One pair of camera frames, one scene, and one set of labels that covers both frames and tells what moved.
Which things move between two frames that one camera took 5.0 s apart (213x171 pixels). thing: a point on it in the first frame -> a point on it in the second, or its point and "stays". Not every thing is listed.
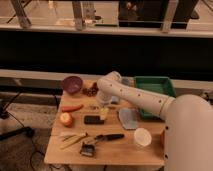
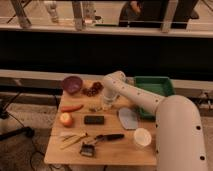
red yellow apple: [66, 119] stays
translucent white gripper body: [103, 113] -> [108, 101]
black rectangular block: [93, 120] stays
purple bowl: [72, 84] stays
